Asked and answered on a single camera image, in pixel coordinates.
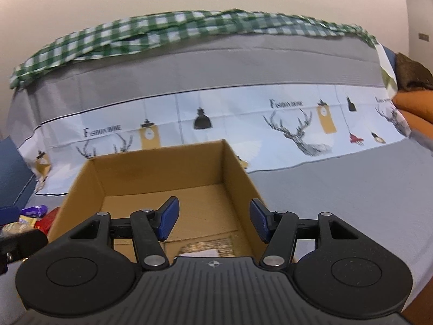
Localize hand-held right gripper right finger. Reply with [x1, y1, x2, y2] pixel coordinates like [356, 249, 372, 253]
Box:
[250, 199, 364, 271]

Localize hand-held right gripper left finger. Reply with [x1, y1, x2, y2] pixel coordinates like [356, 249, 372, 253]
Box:
[69, 196, 179, 271]

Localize red snack packet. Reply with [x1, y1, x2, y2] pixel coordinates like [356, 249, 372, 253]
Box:
[34, 207, 61, 237]

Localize purple chocolate bar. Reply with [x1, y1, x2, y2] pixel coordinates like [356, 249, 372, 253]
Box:
[21, 204, 47, 219]

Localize brown cardboard box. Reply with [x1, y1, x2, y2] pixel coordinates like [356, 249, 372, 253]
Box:
[47, 139, 300, 265]

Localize golden snack packet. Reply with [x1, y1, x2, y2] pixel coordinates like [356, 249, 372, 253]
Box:
[0, 222, 27, 239]

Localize torn paper label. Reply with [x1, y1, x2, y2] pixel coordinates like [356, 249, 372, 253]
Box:
[178, 238, 235, 258]

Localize blue upholstered furniture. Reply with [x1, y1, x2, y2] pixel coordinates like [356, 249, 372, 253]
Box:
[0, 137, 37, 210]

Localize grey printed bedsheet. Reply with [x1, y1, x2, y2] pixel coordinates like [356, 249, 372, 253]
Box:
[6, 33, 433, 315]

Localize green checkered cloth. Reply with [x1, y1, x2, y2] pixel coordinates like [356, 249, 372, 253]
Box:
[9, 8, 379, 90]

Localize orange cushion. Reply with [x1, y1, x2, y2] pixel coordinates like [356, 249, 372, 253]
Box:
[392, 90, 433, 126]

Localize white green patterned pillow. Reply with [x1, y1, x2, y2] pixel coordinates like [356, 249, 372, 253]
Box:
[375, 43, 399, 93]

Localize brown cloth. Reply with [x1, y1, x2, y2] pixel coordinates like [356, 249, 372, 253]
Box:
[394, 52, 433, 92]

